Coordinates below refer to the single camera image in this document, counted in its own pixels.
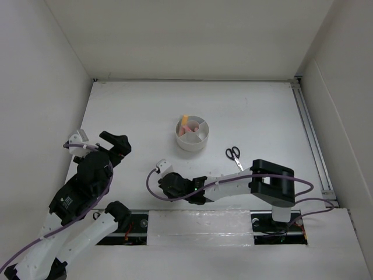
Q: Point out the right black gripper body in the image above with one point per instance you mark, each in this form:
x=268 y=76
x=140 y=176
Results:
x=172 y=196

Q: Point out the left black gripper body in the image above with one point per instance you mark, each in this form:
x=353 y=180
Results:
x=116 y=156

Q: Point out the red pink pen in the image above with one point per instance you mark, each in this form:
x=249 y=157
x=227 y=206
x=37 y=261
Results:
x=192 y=126

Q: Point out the orange yellow highlighter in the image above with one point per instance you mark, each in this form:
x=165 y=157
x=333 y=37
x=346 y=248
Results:
x=183 y=123

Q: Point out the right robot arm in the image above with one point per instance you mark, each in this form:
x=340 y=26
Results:
x=271 y=183

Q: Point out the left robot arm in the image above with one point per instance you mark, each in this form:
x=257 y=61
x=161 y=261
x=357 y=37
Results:
x=50 y=255

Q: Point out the clear tape sheet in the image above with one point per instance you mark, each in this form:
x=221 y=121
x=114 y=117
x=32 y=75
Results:
x=182 y=228

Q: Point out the white round divided organizer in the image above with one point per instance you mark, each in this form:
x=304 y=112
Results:
x=193 y=141

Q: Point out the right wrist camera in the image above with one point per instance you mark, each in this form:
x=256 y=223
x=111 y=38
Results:
x=164 y=167

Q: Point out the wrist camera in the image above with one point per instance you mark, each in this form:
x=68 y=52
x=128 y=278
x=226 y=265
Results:
x=78 y=137
x=164 y=167

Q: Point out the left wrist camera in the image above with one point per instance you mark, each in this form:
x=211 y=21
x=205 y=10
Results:
x=78 y=137

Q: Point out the black handled scissors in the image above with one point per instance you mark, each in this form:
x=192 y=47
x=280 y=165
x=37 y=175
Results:
x=234 y=154

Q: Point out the aluminium rail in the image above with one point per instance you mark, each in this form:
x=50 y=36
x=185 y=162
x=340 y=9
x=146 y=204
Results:
x=325 y=184

